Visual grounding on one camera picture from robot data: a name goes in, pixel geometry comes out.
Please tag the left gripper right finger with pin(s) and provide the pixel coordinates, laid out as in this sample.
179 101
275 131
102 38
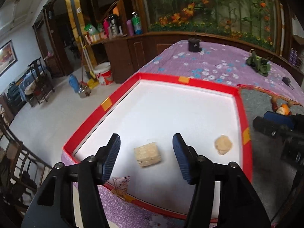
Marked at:
239 204

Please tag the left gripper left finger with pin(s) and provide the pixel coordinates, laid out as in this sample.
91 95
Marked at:
52 206

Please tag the orange fruit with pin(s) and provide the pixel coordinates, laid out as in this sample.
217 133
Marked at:
284 110

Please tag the beige round food piece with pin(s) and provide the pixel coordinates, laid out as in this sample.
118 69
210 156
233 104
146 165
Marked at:
223 144

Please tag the beige cube food piece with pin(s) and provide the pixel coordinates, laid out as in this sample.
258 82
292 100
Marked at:
147 155

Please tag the grey felt mat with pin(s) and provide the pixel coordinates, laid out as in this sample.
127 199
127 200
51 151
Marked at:
272 177

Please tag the black car key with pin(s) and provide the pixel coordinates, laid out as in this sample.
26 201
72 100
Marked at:
287 82

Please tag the green leafy plant bunch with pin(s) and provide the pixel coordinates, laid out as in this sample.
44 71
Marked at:
259 64

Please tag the purple floral tablecloth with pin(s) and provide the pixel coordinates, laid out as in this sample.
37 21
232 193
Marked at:
223 64

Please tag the metal kettle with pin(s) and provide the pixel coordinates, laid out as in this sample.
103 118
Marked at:
84 90

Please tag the dark wooden chair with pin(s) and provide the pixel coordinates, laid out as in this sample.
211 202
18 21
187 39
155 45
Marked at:
42 81

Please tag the blue thermos jug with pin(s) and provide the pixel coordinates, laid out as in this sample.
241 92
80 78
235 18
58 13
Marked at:
74 83

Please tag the yellow broom dustpan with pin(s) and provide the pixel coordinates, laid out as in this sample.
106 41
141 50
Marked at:
93 82

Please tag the red white shallow box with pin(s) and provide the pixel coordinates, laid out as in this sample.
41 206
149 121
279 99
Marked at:
152 108

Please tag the black cylindrical cup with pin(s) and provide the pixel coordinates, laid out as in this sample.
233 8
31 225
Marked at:
194 45

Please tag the white red plastic bucket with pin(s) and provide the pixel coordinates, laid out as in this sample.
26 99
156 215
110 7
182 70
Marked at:
104 74

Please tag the green spray can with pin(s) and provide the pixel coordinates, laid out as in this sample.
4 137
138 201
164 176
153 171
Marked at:
136 21

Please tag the pink bottle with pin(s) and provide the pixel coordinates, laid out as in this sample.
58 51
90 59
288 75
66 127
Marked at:
130 27

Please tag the flower garden wall mural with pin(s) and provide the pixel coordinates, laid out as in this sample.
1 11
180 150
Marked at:
253 21

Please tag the framed wall painting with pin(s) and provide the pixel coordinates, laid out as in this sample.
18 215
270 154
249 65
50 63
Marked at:
7 57

